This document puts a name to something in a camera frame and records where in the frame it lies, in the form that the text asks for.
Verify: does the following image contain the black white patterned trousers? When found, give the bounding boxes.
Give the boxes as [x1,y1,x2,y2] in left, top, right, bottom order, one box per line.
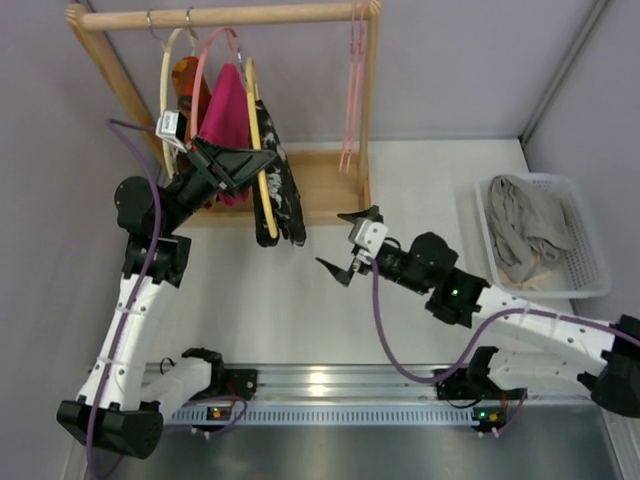
[253,100,307,248]

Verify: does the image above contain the yellow hanger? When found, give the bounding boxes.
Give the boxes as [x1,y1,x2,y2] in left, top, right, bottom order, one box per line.
[235,47,280,241]

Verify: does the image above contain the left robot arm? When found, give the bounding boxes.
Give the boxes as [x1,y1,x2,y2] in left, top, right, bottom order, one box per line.
[57,138,278,459]

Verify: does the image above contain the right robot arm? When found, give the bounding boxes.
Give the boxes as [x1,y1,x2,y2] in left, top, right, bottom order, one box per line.
[320,205,639,419]

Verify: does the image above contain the cream hanger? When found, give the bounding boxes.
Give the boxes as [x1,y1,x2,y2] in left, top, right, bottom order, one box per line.
[159,28,185,179]

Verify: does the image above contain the magenta trousers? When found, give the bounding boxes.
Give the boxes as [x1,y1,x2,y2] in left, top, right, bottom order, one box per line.
[197,62,251,207]

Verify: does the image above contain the pink hanger with trousers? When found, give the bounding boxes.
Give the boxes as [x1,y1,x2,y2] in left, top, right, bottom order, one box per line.
[189,26,237,140]

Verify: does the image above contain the orange patterned trousers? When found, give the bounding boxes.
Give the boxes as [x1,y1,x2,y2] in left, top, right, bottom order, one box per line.
[171,56,198,140]

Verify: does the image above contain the empty pink hanger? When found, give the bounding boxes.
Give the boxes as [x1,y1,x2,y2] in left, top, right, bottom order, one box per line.
[339,1,368,174]

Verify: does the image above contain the wooden clothes rack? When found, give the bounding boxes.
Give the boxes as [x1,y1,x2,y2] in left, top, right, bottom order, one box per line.
[65,1,381,225]

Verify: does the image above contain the grey cloth in basket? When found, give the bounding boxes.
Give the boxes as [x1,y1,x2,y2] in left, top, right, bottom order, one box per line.
[486,175,575,286]

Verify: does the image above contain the white plastic basket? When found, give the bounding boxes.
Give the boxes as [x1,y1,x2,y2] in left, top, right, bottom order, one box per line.
[476,173,611,300]

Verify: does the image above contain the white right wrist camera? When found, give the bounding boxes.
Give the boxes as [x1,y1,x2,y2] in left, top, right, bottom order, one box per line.
[348,218,388,257]

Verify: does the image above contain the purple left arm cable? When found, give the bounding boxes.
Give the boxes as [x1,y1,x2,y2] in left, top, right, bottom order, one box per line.
[84,118,249,480]

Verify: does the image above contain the aluminium mounting rail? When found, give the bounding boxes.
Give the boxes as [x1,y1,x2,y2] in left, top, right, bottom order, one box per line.
[139,363,640,404]

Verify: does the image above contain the grey slotted cable duct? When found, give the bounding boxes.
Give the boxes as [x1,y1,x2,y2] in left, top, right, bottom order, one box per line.
[168,403,501,427]

